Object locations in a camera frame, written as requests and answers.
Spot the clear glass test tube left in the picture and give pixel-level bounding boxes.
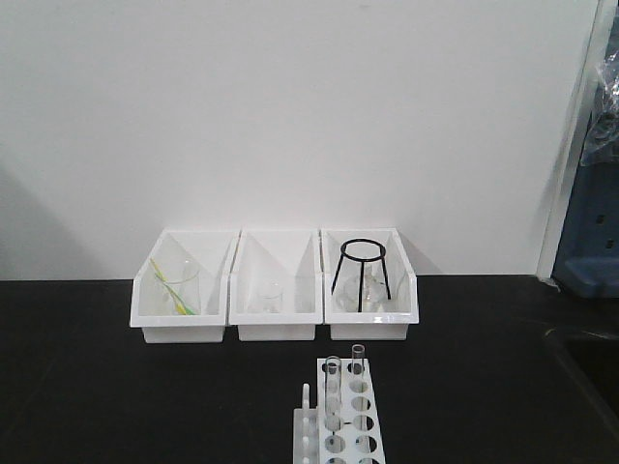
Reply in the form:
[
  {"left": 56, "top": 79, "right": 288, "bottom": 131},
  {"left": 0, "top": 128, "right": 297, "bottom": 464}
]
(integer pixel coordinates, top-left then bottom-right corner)
[{"left": 324, "top": 356, "right": 341, "bottom": 432}]

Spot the white test tube rack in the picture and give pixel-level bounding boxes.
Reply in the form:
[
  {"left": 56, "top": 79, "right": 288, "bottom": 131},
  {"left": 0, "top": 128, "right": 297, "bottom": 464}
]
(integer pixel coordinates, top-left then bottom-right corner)
[{"left": 292, "top": 357, "right": 386, "bottom": 463}]

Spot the grey-blue pegboard drying rack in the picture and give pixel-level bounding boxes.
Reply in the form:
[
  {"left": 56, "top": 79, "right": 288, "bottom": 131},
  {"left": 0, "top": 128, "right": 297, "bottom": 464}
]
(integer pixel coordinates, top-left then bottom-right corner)
[{"left": 550, "top": 57, "right": 619, "bottom": 297}]

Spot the middle white storage bin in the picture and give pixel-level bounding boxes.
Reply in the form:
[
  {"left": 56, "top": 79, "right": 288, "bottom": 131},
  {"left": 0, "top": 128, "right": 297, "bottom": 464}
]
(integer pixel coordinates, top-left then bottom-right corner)
[{"left": 228, "top": 229, "right": 323, "bottom": 341}]

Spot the white storage bin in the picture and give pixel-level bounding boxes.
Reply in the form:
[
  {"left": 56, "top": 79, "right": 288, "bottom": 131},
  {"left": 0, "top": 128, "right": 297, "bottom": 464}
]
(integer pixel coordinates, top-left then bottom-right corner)
[
  {"left": 228, "top": 229, "right": 323, "bottom": 341},
  {"left": 320, "top": 228, "right": 419, "bottom": 340},
  {"left": 130, "top": 229, "right": 240, "bottom": 343}
]

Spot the small glass beaker middle bin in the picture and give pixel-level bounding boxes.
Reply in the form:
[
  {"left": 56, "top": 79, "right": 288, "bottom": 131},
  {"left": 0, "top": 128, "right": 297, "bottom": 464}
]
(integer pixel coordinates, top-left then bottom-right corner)
[{"left": 257, "top": 281, "right": 283, "bottom": 313}]

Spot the right white storage bin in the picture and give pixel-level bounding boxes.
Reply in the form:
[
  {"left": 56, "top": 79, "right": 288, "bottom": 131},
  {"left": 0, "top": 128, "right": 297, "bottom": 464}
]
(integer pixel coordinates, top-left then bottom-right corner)
[{"left": 320, "top": 228, "right": 419, "bottom": 340}]

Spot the glass flask in right bin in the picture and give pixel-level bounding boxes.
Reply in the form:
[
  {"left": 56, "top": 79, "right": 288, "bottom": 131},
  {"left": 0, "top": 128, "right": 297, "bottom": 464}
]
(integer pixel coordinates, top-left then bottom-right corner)
[{"left": 335, "top": 262, "right": 390, "bottom": 313}]

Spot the glass beaker in left bin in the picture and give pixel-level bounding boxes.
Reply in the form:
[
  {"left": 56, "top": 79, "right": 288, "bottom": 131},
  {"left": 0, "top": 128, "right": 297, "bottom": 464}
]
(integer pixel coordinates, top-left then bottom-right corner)
[{"left": 162, "top": 258, "right": 201, "bottom": 316}]

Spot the left white storage bin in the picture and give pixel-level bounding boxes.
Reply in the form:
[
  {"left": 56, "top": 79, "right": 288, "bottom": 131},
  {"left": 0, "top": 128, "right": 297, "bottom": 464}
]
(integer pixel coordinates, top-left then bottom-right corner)
[{"left": 130, "top": 229, "right": 240, "bottom": 343}]

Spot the plastic bag of pegs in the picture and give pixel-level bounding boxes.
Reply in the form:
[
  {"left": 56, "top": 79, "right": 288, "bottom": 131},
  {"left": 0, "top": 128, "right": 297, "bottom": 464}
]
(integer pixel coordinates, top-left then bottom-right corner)
[{"left": 580, "top": 49, "right": 618, "bottom": 166}]

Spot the black sink basin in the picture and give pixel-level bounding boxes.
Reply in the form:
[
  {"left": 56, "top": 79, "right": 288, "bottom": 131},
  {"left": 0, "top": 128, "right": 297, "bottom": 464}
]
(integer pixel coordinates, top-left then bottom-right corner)
[{"left": 557, "top": 328, "right": 618, "bottom": 439}]

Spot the black wire tripod stand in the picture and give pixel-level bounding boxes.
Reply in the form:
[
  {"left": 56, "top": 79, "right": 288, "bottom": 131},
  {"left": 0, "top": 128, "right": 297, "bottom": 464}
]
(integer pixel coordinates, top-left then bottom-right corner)
[{"left": 330, "top": 237, "right": 392, "bottom": 313}]

